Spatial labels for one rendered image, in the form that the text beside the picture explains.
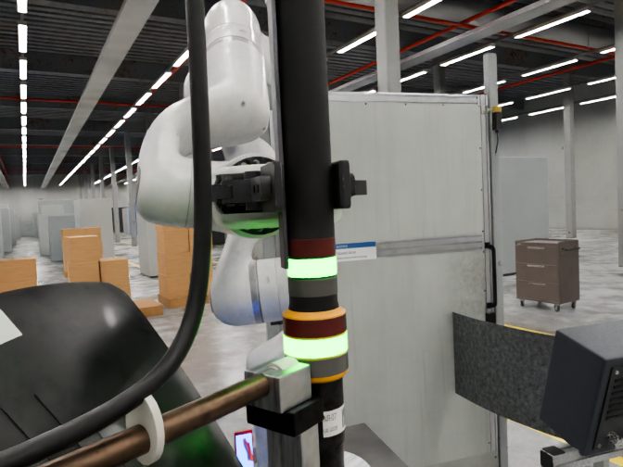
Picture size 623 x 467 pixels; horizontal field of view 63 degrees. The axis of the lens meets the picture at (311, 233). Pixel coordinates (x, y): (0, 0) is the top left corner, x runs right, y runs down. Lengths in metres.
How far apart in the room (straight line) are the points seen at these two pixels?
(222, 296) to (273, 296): 0.09
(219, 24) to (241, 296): 0.45
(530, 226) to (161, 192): 10.35
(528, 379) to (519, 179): 8.39
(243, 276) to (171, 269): 7.48
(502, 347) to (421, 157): 0.92
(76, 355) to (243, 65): 0.46
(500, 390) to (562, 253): 4.83
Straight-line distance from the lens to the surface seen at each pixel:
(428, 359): 2.56
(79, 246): 7.73
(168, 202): 0.54
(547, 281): 7.18
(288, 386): 0.31
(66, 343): 0.36
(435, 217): 2.48
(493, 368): 2.41
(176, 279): 8.44
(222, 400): 0.29
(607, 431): 1.04
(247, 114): 0.66
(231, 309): 0.93
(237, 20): 0.80
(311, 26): 0.35
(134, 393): 0.26
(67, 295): 0.39
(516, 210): 10.43
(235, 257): 0.92
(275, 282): 0.92
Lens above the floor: 1.49
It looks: 3 degrees down
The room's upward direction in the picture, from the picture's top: 3 degrees counter-clockwise
